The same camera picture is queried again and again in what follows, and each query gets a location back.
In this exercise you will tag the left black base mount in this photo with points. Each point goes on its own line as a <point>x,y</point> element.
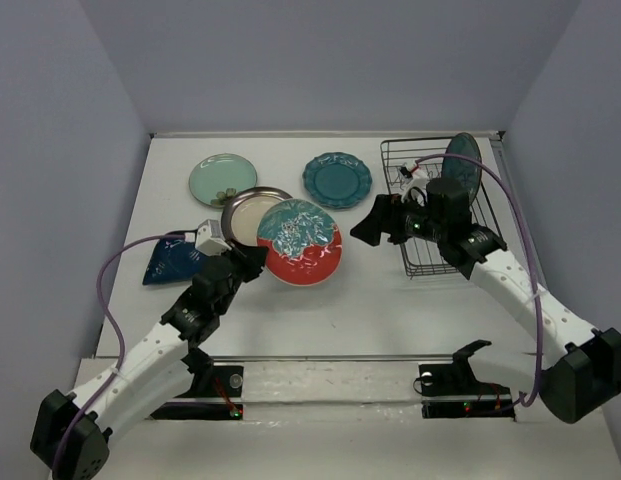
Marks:
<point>217,399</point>

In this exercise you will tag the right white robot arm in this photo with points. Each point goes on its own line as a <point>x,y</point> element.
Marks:
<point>576,367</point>

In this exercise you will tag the red and teal floral plate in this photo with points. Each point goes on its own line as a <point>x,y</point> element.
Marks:
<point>304,242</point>

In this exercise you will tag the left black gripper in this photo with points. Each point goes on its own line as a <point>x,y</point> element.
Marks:
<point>252,258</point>

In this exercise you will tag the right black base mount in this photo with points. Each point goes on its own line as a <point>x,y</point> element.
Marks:
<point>451,390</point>

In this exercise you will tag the cream plate with metallic rim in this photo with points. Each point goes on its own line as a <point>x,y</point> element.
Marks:
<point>243,213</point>

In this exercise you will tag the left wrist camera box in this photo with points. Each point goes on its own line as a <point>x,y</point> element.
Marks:
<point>209,239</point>

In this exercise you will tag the teal scalloped edge plate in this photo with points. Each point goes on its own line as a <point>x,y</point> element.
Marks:
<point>337,180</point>

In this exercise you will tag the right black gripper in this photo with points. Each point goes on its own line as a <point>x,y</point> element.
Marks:
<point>385,217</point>

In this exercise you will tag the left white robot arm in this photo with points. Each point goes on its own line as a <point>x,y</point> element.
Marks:
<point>74,431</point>

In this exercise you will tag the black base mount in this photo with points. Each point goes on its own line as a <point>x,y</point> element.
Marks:
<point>451,390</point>
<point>217,399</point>

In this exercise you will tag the dark teal speckled plate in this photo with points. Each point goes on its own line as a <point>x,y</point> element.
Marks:
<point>462,163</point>

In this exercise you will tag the black wire dish rack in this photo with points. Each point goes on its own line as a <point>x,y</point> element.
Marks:
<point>425,258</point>

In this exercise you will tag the light green round plate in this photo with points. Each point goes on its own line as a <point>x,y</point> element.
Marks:
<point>217,179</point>

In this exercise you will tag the navy blue leaf-shaped dish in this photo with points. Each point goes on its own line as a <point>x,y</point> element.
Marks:
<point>173,260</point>

